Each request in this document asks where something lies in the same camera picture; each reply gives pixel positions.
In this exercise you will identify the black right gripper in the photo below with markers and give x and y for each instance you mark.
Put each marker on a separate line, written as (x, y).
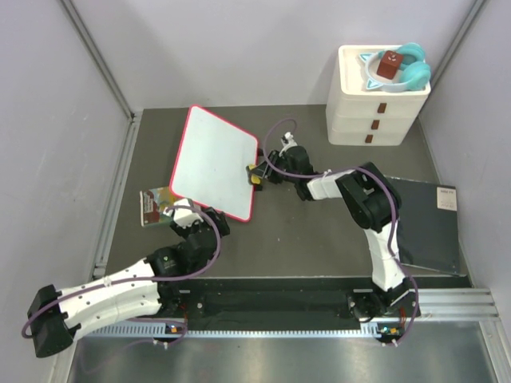
(266, 171)

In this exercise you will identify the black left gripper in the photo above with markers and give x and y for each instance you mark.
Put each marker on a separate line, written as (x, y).
(184, 231)

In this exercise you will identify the yellow whiteboard eraser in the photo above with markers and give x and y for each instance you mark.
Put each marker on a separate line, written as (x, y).
(253, 179)

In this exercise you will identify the pink framed whiteboard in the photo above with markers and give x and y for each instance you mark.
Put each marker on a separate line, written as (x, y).
(211, 161)

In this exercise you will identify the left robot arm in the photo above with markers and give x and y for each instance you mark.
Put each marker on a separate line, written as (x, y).
(58, 318)

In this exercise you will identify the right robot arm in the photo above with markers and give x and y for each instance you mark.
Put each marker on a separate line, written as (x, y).
(371, 199)

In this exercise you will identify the white three drawer unit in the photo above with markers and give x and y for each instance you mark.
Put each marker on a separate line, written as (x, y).
(358, 117)

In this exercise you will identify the brown cube toy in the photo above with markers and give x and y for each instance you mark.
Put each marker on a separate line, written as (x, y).
(389, 64)

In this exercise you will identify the teal cat ear headphones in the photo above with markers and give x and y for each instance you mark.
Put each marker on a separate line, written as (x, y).
(414, 73)

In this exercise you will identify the black book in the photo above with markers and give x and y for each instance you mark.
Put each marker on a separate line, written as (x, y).
(428, 226)

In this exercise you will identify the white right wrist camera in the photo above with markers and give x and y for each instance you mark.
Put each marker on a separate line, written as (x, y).
(288, 141)

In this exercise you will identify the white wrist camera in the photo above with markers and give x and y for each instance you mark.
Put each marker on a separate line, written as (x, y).
(183, 213)
(288, 141)

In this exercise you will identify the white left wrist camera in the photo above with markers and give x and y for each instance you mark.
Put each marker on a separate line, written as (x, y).
(183, 213)

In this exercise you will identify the black mounting base plate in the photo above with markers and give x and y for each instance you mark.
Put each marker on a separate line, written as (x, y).
(345, 297)

